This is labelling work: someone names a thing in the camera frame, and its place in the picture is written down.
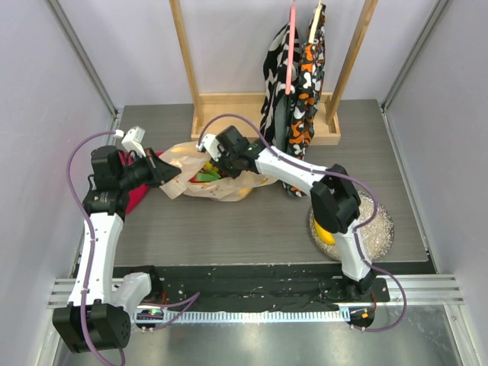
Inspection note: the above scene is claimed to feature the speckled silver plate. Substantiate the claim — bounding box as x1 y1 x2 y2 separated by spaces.
308 191 394 262

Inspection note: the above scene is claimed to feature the red cloth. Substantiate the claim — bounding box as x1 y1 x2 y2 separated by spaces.
119 152 150 214

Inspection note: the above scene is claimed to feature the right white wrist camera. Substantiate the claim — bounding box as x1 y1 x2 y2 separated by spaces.
196 133 221 162

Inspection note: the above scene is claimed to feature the fake red dragon fruit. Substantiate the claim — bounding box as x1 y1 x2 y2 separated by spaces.
189 170 222 184

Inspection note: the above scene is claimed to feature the orange camouflage garment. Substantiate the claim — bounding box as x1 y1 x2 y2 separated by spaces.
281 3 327 198

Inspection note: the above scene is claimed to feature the banana print plastic bag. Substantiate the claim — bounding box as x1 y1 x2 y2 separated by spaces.
159 142 277 202

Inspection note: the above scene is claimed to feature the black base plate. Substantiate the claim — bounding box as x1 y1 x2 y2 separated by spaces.
110 262 392 312

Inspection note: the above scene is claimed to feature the white cable duct strip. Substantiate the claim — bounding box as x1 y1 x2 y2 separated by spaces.
133 307 350 327

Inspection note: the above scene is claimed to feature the fake yellow lemon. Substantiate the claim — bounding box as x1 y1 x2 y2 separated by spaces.
204 162 219 172

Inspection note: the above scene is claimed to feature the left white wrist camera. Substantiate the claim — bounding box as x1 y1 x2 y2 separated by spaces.
114 126 146 157

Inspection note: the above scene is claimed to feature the pink clothes hanger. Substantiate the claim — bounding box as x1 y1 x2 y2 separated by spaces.
285 1 297 95

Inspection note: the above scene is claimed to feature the fake yellow banana bunch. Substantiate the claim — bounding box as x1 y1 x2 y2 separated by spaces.
312 215 336 246

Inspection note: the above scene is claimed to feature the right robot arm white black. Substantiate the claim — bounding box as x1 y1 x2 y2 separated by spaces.
199 126 376 301

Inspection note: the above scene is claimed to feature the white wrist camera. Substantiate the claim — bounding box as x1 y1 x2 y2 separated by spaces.
196 133 221 162
114 126 146 157

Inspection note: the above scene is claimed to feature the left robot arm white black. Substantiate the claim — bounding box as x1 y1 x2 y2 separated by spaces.
53 146 181 353

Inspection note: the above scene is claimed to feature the wooden clothes rack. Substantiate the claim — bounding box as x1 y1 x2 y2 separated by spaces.
169 1 377 146

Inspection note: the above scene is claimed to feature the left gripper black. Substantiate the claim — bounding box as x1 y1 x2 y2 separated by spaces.
117 148 181 191

